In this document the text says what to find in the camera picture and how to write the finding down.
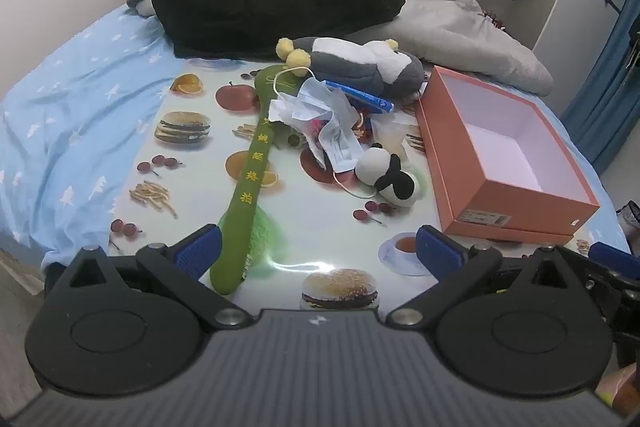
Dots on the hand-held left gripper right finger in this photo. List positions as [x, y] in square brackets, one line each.
[440, 253]

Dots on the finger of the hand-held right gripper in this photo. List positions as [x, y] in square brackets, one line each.
[607, 253]

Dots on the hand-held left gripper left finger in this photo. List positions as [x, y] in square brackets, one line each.
[200, 253]

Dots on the orange cardboard box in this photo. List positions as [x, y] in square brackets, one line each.
[500, 157]

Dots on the blue face mask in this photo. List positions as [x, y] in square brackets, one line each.
[315, 99]
[345, 142]

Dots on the pink feather toy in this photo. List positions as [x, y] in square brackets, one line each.
[314, 128]

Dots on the long green plush massage stick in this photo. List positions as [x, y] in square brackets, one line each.
[250, 177]

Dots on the small panda plush toy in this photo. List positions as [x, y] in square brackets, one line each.
[387, 174]

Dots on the food print plastic mat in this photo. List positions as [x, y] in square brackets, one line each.
[200, 137]

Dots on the clear plastic bag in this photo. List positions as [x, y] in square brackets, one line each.
[395, 139]

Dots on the blue curtain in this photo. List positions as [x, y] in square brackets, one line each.
[607, 72]

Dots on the blue star bedsheet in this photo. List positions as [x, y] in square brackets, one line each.
[75, 107]

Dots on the grey white plush penguin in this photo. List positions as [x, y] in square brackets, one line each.
[360, 62]

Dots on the grey pillow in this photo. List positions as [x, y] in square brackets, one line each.
[465, 29]

